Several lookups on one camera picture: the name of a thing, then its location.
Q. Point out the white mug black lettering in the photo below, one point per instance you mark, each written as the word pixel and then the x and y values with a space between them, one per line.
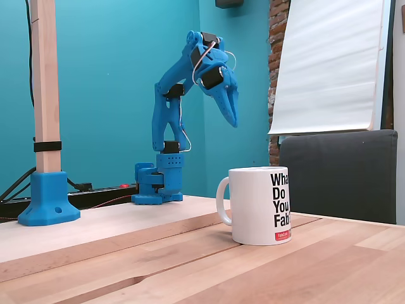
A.
pixel 250 206

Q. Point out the white flipchart pad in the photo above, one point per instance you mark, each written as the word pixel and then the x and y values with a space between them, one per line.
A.
pixel 329 63

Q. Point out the black power strip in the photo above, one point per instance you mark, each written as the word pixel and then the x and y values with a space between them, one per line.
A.
pixel 104 196

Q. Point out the pale wooden base board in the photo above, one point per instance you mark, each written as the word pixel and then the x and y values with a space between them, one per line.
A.
pixel 110 221

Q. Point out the black wall box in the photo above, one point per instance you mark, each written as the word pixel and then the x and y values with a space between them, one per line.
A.
pixel 229 3

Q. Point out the wooden post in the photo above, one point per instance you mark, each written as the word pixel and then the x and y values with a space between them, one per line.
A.
pixel 47 79

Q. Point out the blue post base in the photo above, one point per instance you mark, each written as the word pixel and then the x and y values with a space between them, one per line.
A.
pixel 47 202

